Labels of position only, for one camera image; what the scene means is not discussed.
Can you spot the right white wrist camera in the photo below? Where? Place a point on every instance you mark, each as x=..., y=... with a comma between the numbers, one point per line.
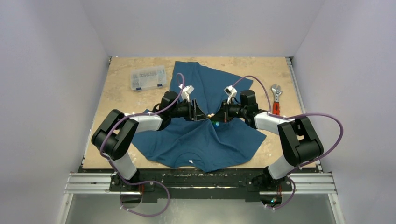
x=231, y=92

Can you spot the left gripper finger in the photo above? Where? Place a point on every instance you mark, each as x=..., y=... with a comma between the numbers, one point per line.
x=193, y=114
x=200, y=114

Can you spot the colourful plush flower brooch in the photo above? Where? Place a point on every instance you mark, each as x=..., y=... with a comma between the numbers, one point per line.
x=213, y=120

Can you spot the clear plastic organizer box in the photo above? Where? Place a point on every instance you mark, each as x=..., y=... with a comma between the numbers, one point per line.
x=148, y=78

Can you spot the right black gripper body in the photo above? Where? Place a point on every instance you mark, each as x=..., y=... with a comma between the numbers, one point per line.
x=225, y=110

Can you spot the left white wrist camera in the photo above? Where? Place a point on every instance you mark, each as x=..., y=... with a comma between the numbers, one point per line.
x=186, y=91

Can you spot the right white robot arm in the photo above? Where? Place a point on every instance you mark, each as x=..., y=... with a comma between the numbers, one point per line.
x=299, y=140

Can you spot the blue t-shirt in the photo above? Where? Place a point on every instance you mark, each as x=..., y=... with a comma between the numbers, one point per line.
x=201, y=144

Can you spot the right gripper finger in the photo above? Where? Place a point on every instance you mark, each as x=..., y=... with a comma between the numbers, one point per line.
x=222, y=116
x=224, y=106

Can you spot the aluminium frame rail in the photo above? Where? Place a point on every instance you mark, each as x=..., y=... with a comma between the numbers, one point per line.
x=91, y=183

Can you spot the red handled adjustable wrench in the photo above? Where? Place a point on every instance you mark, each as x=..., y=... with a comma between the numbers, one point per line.
x=276, y=89

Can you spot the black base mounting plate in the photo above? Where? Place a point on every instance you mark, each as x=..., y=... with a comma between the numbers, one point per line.
x=249, y=184

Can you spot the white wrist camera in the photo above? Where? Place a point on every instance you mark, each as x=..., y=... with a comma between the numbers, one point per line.
x=231, y=92
x=186, y=91

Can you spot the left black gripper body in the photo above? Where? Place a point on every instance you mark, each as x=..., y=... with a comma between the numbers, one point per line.
x=181, y=110

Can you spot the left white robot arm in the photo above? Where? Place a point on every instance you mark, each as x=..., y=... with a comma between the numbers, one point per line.
x=114, y=135

